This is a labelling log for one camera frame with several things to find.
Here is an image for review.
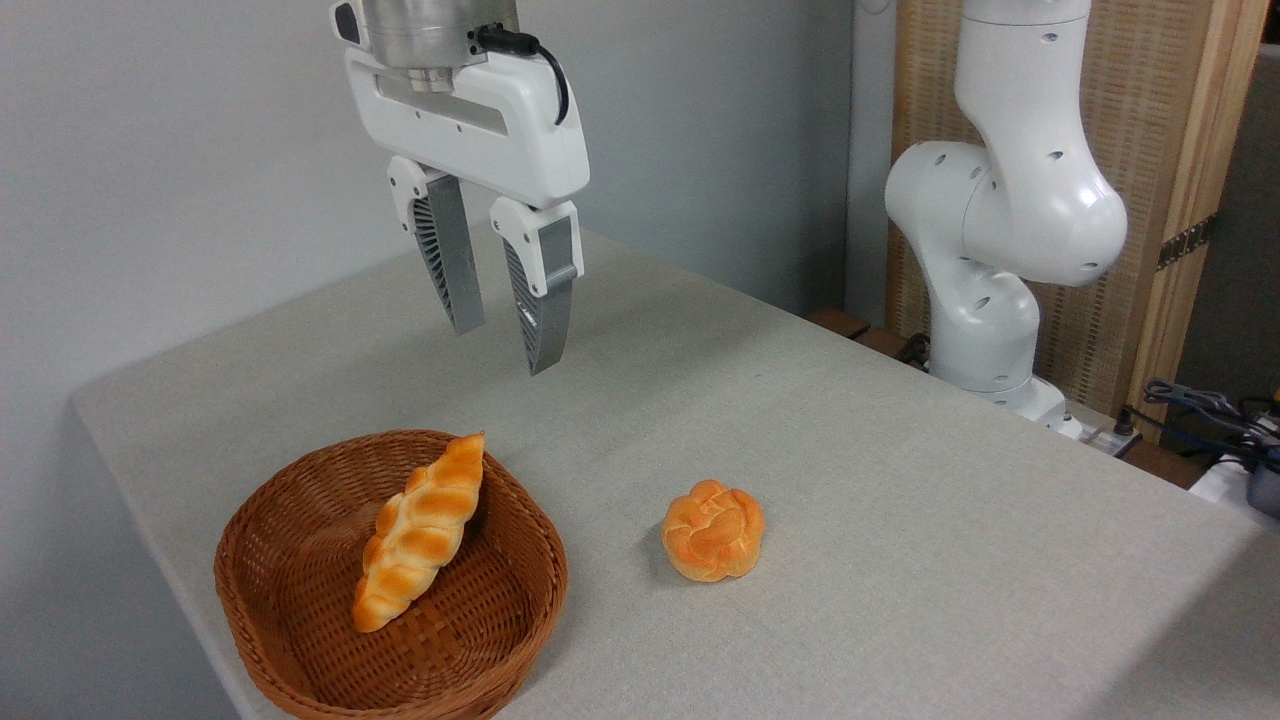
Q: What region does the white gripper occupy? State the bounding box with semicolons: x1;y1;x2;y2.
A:
332;0;592;378

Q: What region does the round knotted bread bun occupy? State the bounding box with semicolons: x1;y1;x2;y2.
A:
660;479;768;585

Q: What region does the long braided bread loaf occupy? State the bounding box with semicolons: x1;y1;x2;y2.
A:
351;431;488;635

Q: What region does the brown wicker basket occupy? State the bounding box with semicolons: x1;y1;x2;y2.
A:
213;429;570;720

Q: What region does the brown wooden bench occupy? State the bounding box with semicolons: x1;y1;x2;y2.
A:
807;307;933;373

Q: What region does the wooden woven folding screen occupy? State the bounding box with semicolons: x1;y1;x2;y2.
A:
885;0;1272;447

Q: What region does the dark metal screen hinge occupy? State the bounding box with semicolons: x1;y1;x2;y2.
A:
1156;212;1219;272

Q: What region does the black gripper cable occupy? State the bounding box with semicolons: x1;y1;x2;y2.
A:
474;24;572;127

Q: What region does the bundle of dark cables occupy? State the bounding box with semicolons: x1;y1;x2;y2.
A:
1142;377;1280;471

